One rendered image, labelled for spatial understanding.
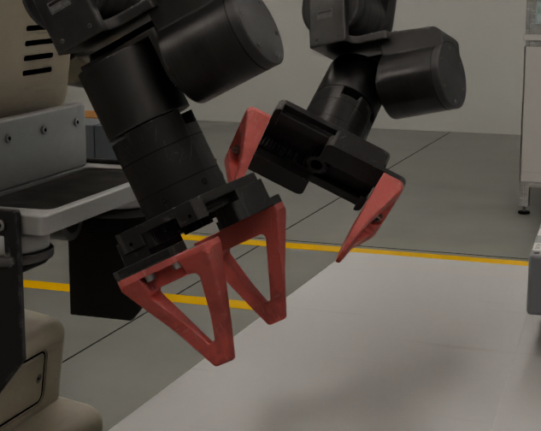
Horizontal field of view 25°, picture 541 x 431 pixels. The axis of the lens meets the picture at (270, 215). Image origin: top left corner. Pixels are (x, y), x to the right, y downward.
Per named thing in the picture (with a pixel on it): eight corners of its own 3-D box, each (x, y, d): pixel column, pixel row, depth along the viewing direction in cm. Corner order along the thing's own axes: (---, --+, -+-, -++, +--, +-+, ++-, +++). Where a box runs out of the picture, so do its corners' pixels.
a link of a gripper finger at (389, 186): (381, 245, 95) (412, 168, 101) (297, 202, 95) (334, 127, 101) (349, 295, 100) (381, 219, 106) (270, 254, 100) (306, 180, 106)
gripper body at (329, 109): (386, 168, 100) (409, 113, 106) (273, 110, 100) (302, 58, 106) (356, 216, 105) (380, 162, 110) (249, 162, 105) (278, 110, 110)
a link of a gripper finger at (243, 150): (300, 203, 95) (336, 128, 101) (216, 160, 95) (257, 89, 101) (272, 255, 100) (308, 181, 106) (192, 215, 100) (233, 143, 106)
